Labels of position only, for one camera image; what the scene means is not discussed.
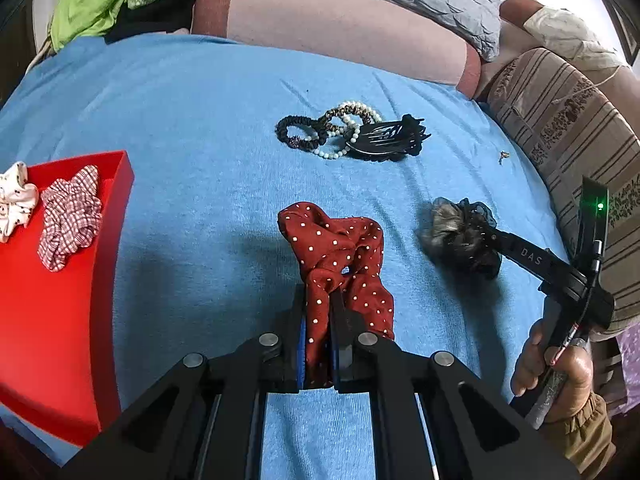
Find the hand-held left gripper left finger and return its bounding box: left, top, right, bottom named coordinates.
left=60, top=282, right=307, bottom=480

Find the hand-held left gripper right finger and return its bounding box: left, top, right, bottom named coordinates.
left=330, top=286, right=583, bottom=480

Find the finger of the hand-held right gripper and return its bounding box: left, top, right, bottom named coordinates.
left=481, top=227, right=590, bottom=302

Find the grey furry black lace scrunchie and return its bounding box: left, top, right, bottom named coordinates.
left=417, top=197, right=502, bottom=281

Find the red polka dot scrunchie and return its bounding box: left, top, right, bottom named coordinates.
left=277, top=201, right=396, bottom=390

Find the large pearl bead bracelet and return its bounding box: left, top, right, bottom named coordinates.
left=315, top=119, right=362, bottom=160

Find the black thin scrunchie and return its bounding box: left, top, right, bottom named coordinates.
left=275, top=115, right=323, bottom=144

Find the red tray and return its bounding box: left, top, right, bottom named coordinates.
left=0, top=150, right=136, bottom=448

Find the person's right forearm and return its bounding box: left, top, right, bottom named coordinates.
left=542, top=392, right=617, bottom=480

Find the person's right hand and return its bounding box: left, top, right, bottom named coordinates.
left=510, top=319, right=596, bottom=428

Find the beige striped cushion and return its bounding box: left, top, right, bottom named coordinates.
left=487, top=47, right=640, bottom=333

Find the purple patterned cloth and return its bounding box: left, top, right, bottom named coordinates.
left=607, top=325, right=640, bottom=416

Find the black hair claw clip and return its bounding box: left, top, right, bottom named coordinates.
left=345, top=114, right=433, bottom=162

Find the white cloth bundle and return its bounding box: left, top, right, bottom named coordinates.
left=522, top=2, right=626, bottom=68

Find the brown pink pillow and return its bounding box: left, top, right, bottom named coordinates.
left=475, top=0, right=551, bottom=103

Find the blue bed sheet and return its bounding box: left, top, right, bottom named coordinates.
left=0, top=34, right=576, bottom=480

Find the red white checked scrunchie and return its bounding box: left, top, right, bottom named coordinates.
left=38, top=165, right=104, bottom=272

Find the pink bolster pillow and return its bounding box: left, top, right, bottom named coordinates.
left=192, top=0, right=483, bottom=98

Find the white printed scrunchie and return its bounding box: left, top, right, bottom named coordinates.
left=0, top=161, right=40, bottom=244

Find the black cloth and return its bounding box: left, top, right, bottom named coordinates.
left=106, top=7, right=197, bottom=45

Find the small white pearl bracelet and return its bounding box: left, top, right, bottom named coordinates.
left=334, top=101, right=383, bottom=128

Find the white braided rope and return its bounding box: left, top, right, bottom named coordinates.
left=25, top=35, right=57, bottom=77

